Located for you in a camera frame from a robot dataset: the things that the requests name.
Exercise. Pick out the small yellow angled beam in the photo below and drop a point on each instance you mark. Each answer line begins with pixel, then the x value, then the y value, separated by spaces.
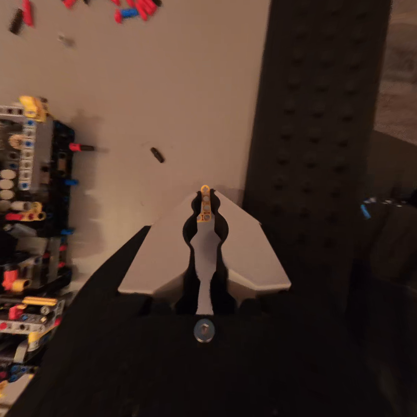
pixel 205 203

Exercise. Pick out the black axle pin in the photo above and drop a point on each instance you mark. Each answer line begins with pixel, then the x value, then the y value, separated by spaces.
pixel 157 155

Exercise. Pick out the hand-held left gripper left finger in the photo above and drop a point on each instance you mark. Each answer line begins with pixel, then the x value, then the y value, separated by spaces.
pixel 153 260

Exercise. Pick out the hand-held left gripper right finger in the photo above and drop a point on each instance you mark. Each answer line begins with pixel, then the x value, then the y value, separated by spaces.
pixel 254 260

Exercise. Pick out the partly built yellow toy car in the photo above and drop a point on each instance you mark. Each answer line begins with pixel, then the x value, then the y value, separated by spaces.
pixel 27 153

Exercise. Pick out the black perforated pad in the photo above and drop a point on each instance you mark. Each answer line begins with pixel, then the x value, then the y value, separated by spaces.
pixel 309 130

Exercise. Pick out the small heap of coloured pins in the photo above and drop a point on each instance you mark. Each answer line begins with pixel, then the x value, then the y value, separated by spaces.
pixel 127 13

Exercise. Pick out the grey desk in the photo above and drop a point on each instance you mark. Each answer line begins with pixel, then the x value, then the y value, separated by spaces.
pixel 163 81

